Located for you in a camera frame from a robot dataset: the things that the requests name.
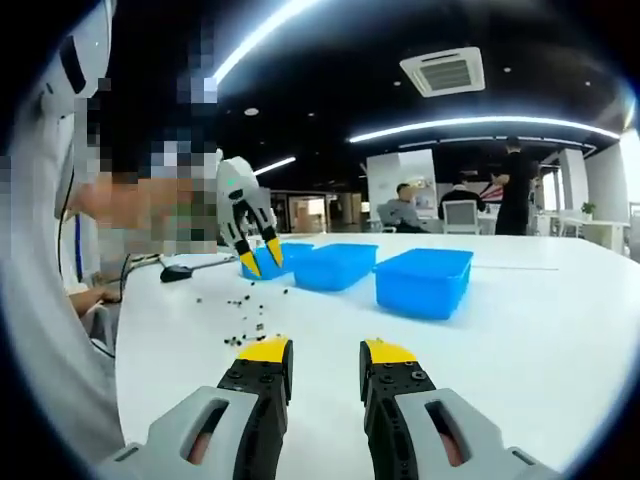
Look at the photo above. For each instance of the person's light grey shirt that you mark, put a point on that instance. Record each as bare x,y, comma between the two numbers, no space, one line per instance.
40,325

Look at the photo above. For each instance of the short ceiling light strip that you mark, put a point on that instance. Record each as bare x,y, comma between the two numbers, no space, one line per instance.
275,166

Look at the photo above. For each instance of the white chest device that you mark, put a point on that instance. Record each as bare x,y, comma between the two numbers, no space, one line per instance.
95,40

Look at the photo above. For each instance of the white ceiling air conditioner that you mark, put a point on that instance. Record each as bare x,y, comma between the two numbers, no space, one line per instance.
442,72

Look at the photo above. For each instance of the round ceiling fixture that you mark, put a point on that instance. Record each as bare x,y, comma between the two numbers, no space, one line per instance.
251,111

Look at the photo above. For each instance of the blue plastic bin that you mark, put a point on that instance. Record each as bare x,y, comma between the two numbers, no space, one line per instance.
300,252
420,295
330,272

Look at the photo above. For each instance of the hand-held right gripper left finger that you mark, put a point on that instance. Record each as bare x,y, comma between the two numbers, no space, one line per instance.
250,400

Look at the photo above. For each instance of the black computer mouse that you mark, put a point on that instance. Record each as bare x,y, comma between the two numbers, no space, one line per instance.
176,273

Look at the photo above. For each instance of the curved ceiling light strip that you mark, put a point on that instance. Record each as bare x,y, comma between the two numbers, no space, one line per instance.
500,120

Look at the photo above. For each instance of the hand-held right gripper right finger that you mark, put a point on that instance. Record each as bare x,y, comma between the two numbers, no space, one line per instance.
400,400

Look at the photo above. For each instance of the white office chair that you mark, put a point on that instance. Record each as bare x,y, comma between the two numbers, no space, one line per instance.
462,217

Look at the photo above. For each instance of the small black resistors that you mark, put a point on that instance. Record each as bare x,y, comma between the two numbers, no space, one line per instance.
235,342

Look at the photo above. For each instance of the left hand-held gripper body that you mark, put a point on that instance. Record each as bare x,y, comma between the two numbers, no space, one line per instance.
237,175

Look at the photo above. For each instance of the long ceiling light strip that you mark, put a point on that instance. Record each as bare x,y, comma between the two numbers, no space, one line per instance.
250,47

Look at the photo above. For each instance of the potted green plant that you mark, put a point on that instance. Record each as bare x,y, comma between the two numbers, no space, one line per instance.
588,210

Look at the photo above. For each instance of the white display partition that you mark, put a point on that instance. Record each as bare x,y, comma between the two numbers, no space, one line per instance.
385,175

